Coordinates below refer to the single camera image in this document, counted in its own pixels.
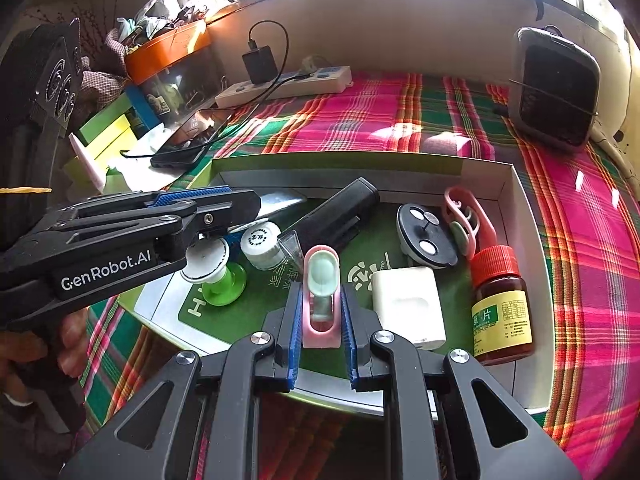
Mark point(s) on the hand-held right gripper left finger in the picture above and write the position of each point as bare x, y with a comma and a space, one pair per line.
295, 340

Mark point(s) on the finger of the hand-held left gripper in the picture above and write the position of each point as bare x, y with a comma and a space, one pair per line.
235, 207
125, 222

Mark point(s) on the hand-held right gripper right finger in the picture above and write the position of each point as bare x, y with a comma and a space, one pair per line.
350, 345

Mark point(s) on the pink nail clipper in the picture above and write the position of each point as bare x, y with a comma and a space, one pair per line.
322, 332

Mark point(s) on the blue transparent usb tester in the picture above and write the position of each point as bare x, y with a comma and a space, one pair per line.
235, 239

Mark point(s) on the small white round cap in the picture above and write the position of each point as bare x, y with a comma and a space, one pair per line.
262, 247

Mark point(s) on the white charger plug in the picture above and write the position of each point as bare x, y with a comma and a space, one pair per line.
405, 305

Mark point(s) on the green suction cup white top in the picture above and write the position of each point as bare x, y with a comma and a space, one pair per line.
225, 285

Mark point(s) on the black textured flashlight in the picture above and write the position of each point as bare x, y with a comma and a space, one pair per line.
340, 215

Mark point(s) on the green cardboard box tray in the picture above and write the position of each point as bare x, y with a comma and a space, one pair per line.
380, 240

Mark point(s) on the black white oval gadget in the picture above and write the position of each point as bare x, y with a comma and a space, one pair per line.
425, 232

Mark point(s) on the brown bottle red cap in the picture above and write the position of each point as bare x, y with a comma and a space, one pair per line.
500, 325

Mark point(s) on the pink carabiner clip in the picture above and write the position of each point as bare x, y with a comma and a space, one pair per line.
487, 232

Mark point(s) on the person's left hand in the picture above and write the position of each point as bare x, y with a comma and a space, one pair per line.
75, 345

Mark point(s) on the green tissue pack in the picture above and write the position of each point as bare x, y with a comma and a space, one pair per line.
75, 170

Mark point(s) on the black smartphone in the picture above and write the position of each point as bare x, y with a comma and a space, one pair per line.
195, 135

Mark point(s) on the white tissue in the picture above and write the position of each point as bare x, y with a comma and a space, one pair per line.
150, 142

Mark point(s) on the yellow cardboard box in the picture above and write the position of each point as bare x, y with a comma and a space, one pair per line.
117, 137

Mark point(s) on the green flat box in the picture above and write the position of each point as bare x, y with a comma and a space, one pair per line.
102, 120

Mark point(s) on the yellow rubber band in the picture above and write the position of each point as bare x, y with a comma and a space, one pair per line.
25, 190

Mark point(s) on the clear plastic storage box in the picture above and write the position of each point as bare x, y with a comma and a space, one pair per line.
185, 85

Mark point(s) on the brown checked cloth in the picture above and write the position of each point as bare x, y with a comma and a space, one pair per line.
100, 82

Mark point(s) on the black power adapter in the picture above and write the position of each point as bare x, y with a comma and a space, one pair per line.
260, 62

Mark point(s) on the white power strip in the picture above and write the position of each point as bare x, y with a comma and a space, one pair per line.
330, 80

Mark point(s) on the orange box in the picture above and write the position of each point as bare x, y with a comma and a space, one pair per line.
170, 47

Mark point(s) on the pile of clutter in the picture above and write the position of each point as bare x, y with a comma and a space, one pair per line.
150, 20

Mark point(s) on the plaid blanket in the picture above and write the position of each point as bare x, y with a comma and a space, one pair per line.
590, 285

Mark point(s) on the grey black small heater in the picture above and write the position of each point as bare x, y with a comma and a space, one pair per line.
555, 90

